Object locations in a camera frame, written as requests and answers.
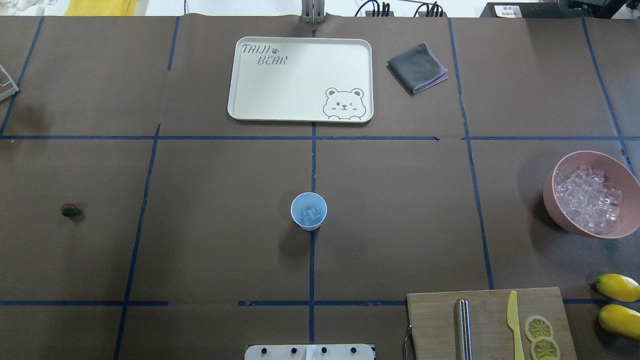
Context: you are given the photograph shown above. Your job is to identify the clear ice cubes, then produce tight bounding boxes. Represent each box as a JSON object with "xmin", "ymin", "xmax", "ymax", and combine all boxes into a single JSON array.
[{"xmin": 552, "ymin": 165, "xmax": 624, "ymax": 235}]

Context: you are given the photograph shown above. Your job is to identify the light blue plastic cup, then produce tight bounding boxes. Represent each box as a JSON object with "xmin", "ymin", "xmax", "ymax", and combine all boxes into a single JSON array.
[{"xmin": 290, "ymin": 192, "xmax": 329, "ymax": 231}]

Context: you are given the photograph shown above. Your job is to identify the cream bear tray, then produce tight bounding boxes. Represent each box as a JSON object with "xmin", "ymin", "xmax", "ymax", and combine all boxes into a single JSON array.
[{"xmin": 227, "ymin": 36, "xmax": 374, "ymax": 124}]

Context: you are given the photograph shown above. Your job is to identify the grey folded cloth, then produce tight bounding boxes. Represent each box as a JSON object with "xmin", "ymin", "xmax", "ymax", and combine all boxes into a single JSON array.
[{"xmin": 387, "ymin": 43, "xmax": 449, "ymax": 95}]

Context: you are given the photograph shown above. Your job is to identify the wooden cutting board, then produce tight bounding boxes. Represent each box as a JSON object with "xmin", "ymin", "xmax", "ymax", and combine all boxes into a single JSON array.
[{"xmin": 407, "ymin": 287, "xmax": 578, "ymax": 360}]

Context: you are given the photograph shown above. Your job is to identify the yellow plastic knife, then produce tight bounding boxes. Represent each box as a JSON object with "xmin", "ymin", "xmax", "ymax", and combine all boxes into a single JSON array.
[{"xmin": 506, "ymin": 290, "xmax": 525, "ymax": 360}]

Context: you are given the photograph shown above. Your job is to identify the red strawberry on table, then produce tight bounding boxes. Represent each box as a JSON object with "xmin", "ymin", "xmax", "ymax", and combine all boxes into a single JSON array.
[{"xmin": 60, "ymin": 203, "xmax": 81, "ymax": 218}]

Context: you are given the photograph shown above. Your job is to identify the black box with label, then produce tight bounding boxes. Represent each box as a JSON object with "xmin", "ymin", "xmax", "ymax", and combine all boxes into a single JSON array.
[{"xmin": 479, "ymin": 2, "xmax": 565, "ymax": 19}]

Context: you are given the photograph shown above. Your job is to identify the pink bowl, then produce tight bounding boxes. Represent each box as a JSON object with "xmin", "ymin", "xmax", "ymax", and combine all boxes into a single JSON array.
[{"xmin": 542, "ymin": 150, "xmax": 640, "ymax": 240}]

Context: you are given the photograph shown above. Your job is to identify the lemon slice lower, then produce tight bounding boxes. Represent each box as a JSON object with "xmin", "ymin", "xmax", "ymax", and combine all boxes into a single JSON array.
[{"xmin": 529, "ymin": 336, "xmax": 562, "ymax": 360}]

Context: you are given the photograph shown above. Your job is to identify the yellow cloth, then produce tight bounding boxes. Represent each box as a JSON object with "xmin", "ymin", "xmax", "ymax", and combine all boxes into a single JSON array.
[{"xmin": 64, "ymin": 0, "xmax": 137, "ymax": 17}]

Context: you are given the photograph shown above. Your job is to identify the yellow lemon near bowl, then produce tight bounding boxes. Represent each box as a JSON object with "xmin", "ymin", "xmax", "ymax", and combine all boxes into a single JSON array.
[{"xmin": 595, "ymin": 273, "xmax": 640, "ymax": 303}]

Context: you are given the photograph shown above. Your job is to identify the yellow lemon near edge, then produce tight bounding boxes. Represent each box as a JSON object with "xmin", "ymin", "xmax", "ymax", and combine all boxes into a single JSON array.
[{"xmin": 598, "ymin": 304, "xmax": 640, "ymax": 342}]

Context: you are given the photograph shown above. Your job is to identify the aluminium frame post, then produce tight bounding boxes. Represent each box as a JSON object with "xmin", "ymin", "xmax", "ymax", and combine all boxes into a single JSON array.
[{"xmin": 301, "ymin": 0, "xmax": 326, "ymax": 24}]

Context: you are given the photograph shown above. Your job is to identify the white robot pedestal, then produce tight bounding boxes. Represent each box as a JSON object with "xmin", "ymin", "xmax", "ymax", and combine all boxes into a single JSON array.
[{"xmin": 244, "ymin": 343, "xmax": 377, "ymax": 360}]

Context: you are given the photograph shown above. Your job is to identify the white wire cup rack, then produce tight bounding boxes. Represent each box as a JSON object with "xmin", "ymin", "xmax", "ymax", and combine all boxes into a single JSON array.
[{"xmin": 0, "ymin": 64, "xmax": 19, "ymax": 101}]

